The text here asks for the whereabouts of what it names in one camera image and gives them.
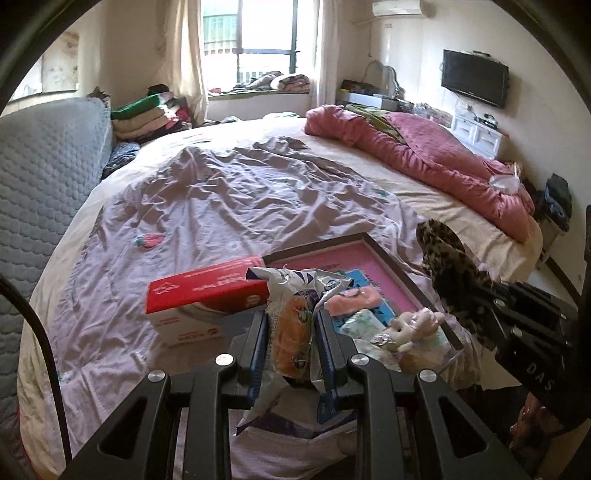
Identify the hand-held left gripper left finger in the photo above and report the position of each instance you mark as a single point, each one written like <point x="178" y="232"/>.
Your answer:
<point x="256" y="355"/>

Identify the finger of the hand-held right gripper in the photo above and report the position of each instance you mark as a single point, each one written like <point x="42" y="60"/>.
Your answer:
<point x="487" y="330"/>
<point x="517" y="297"/>

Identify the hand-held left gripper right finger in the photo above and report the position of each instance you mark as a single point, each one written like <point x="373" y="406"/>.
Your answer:
<point x="328" y="364"/>

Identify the orange snack bag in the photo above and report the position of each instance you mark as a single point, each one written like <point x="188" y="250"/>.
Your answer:
<point x="291" y="332"/>

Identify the green tissue pack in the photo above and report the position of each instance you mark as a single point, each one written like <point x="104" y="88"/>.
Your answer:
<point x="434" y="345"/>
<point x="364" y="325"/>

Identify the pink striped pouch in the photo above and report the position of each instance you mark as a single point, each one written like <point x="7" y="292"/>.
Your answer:
<point x="353" y="300"/>

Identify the cream rabbit plush toy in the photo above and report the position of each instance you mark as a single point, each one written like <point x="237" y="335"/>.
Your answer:
<point x="413" y="327"/>

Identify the leopard print scrunchie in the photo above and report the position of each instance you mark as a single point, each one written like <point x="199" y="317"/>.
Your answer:
<point x="443" y="258"/>

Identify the person's right hand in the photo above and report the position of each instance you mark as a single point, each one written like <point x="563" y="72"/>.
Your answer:
<point x="531" y="422"/>

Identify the red and white box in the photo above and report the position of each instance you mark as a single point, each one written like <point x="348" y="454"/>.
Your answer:
<point x="203" y="286"/>

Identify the pink and blue book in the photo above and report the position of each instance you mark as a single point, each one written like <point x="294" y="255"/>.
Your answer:
<point x="360" y="263"/>

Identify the black bag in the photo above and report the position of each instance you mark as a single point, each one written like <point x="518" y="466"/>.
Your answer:
<point x="556" y="194"/>

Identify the clear plastic bag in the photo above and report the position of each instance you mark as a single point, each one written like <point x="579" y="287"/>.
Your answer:
<point x="505" y="182"/>

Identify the pink quilt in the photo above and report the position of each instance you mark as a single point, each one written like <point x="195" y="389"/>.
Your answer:
<point x="438" y="157"/>

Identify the purple wrinkled bed cover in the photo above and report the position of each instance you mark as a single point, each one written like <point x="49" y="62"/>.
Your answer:
<point x="231" y="194"/>

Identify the white drawer cabinet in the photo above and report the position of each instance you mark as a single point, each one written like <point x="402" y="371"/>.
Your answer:
<point x="475" y="134"/>

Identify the bed with cream sheet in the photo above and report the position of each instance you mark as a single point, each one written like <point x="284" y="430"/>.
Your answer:
<point x="346" y="152"/>

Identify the black television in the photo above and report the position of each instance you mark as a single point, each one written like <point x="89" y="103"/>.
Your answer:
<point x="475" y="78"/>

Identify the green cloth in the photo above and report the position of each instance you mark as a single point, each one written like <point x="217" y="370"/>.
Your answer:
<point x="374" y="117"/>

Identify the dark patterned cloth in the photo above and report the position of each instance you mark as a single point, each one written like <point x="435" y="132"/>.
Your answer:
<point x="122" y="154"/>

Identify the cluttered dressing table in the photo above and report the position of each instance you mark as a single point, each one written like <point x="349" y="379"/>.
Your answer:
<point x="369" y="99"/>

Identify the oval mirror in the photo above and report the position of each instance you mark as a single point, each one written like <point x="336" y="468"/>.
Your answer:
<point x="381" y="78"/>

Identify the stack of folded clothes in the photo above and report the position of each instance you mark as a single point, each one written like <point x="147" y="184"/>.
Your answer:
<point x="143" y="115"/>

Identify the grey quilted headboard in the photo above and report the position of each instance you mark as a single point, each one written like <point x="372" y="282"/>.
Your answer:
<point x="46" y="184"/>

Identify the bedding on window sill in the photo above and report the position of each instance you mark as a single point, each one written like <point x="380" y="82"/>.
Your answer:
<point x="286" y="83"/>

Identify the cream curtain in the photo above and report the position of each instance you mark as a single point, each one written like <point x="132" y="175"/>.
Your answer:
<point x="189" y="55"/>
<point x="325" y="50"/>

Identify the white air conditioner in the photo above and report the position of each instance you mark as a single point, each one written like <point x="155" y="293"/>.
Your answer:
<point x="401" y="7"/>

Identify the window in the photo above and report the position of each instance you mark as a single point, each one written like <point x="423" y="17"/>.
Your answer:
<point x="263" y="27"/>

